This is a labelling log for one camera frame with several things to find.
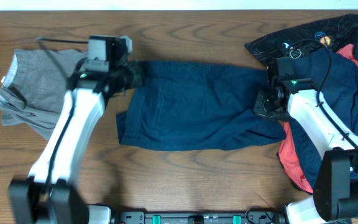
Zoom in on black patterned shorts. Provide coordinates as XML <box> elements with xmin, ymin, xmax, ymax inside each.
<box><xmin>244</xmin><ymin>14</ymin><xmax>358</xmax><ymax>66</ymax></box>

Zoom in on navy blue shorts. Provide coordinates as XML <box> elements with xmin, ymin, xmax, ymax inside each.
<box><xmin>116</xmin><ymin>61</ymin><xmax>286</xmax><ymax>151</ymax></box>

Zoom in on dark blue garment in pile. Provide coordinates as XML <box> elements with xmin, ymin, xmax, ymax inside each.
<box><xmin>289</xmin><ymin>49</ymin><xmax>358</xmax><ymax>186</ymax></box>

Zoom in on folded grey shorts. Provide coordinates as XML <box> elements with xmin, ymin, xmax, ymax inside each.
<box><xmin>0</xmin><ymin>48</ymin><xmax>90</xmax><ymax>141</ymax></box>

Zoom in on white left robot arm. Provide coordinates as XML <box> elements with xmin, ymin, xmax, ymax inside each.
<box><xmin>8</xmin><ymin>60</ymin><xmax>144</xmax><ymax>223</ymax></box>

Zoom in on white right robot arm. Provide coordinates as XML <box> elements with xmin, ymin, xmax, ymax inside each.
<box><xmin>254</xmin><ymin>87</ymin><xmax>358</xmax><ymax>223</ymax></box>

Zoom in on red garment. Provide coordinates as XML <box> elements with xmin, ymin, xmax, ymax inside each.
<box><xmin>278</xmin><ymin>44</ymin><xmax>358</xmax><ymax>194</ymax></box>

